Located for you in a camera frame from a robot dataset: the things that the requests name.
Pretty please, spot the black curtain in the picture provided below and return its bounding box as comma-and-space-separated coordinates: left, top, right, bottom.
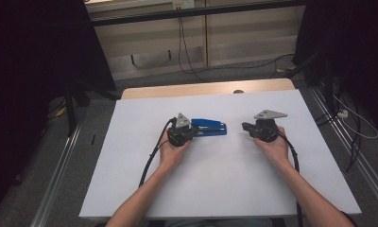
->
0, 0, 117, 218
292, 0, 378, 133

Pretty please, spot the black metal crossbar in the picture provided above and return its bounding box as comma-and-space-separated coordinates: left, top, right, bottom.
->
89, 0, 306, 27

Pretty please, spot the person's left hand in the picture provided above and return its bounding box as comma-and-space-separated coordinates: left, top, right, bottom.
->
158, 138, 193, 172

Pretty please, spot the white table cover sheet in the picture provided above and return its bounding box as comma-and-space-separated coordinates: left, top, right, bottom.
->
78, 89, 362, 219

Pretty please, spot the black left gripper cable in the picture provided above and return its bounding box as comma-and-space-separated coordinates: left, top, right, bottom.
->
138, 116, 178, 188

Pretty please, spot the thin black wall cable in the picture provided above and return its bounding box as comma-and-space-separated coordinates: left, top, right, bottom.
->
203, 0, 209, 68

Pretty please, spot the black metal stand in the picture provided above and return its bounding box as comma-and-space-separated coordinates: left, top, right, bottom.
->
63, 83, 122, 137
285, 51, 336, 122

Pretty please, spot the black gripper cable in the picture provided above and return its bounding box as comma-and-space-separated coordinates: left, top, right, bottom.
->
138, 116, 178, 188
273, 127, 304, 227

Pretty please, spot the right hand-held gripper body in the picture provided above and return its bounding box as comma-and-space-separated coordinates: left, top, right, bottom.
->
250, 109, 288, 144

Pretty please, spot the metal floor rail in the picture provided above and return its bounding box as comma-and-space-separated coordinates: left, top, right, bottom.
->
29, 124, 82, 227
308, 84, 378, 207

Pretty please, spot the black floor cable bundle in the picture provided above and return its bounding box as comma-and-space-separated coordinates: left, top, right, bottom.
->
314, 94, 363, 176

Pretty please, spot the black socket cable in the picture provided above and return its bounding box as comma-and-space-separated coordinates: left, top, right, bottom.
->
180, 8, 207, 82
177, 8, 198, 77

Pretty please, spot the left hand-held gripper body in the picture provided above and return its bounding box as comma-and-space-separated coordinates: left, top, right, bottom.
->
166, 113, 196, 148

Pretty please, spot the person's clothing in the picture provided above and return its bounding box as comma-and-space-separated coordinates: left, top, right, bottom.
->
163, 218, 275, 227

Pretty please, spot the blue stapler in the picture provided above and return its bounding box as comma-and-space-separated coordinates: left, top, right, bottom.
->
190, 118, 228, 138

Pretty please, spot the person's right hand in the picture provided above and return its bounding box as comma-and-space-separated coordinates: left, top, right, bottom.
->
252, 126, 291, 171

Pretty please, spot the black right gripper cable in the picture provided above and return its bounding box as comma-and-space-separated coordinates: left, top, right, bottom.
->
273, 127, 304, 227

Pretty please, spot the white floor cable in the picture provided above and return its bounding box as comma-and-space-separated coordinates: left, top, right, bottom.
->
332, 94, 378, 140

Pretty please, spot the white wall socket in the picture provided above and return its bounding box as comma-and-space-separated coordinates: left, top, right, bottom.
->
172, 0, 196, 9

